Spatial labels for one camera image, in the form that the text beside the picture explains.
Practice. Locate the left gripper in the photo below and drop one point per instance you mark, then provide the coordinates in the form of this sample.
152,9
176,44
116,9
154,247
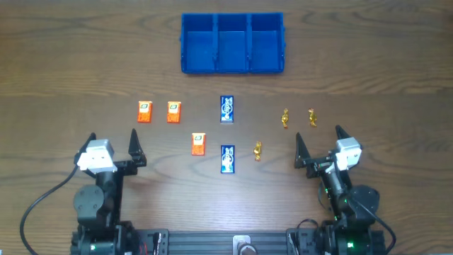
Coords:
125,167

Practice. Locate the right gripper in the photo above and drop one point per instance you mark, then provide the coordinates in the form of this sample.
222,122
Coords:
318,164

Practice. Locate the gold candy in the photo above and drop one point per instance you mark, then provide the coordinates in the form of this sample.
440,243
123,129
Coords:
313,118
285,119
257,151

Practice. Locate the orange candy box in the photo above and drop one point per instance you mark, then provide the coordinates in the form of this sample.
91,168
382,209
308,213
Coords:
144,114
173,114
198,146

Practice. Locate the blue candy pack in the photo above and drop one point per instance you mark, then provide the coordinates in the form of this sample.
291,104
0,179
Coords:
226,109
227,159

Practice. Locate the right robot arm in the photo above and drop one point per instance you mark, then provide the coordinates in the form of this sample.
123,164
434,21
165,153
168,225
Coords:
348,212

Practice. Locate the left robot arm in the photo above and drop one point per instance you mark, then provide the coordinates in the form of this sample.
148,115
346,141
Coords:
97,202

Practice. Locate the blue tray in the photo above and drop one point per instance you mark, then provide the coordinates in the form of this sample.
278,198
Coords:
231,53

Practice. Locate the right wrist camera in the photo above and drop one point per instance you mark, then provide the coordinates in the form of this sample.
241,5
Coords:
348,152

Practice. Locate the mounting rail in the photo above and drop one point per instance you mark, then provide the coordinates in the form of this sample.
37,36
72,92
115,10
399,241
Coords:
205,242

